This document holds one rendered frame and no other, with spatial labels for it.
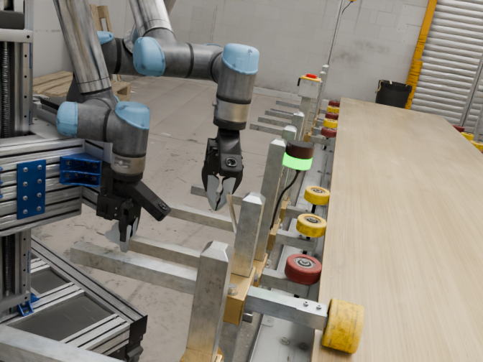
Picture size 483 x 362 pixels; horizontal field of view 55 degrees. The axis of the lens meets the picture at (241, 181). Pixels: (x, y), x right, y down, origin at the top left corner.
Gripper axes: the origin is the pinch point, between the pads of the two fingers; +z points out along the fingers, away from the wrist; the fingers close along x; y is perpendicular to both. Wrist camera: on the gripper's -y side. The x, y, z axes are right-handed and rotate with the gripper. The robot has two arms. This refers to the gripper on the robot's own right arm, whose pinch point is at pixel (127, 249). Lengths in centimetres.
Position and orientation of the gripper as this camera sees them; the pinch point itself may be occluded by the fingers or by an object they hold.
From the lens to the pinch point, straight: 117.5
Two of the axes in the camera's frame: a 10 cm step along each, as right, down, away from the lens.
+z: -1.8, 9.2, 3.4
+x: -2.1, 3.0, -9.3
